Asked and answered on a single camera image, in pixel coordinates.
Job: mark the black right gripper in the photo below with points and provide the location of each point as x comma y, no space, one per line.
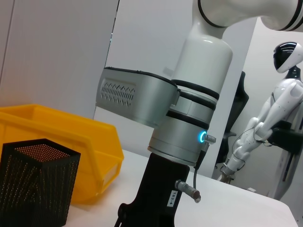
156,194

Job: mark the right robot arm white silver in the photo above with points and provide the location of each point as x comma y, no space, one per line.
203,71

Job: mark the black mesh pen holder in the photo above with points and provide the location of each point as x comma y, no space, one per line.
35,184

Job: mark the yellow plastic bin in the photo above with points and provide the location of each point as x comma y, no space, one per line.
71,132

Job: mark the white humanoid stand column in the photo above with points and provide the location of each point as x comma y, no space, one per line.
291,175

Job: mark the white humanoid robot black face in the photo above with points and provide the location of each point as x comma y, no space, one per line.
279,99

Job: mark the right wrist silver camera housing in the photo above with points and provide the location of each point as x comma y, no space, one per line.
137,97

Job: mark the black humanoid stand bracket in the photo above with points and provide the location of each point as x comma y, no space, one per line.
286,137

